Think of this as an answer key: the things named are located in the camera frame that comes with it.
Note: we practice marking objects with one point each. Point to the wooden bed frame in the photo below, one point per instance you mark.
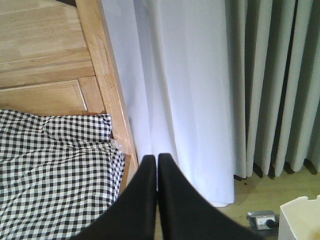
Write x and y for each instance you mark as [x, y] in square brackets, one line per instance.
[57, 59]

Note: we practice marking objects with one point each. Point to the silver floor power socket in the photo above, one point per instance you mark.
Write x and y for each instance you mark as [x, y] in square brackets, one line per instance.
[263, 220]

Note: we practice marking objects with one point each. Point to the black white checkered bedding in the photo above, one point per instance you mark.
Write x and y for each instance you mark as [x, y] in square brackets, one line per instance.
[57, 174]

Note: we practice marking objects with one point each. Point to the white plastic trash bin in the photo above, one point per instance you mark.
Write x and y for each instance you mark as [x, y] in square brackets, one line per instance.
[300, 219]

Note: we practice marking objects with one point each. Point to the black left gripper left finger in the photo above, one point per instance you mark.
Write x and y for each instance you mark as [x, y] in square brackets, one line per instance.
[133, 215]

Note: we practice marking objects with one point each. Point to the white pleated curtain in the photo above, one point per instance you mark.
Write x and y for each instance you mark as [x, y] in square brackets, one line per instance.
[222, 85]

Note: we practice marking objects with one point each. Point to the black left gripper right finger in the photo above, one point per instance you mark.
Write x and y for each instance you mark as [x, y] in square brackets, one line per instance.
[186, 215]

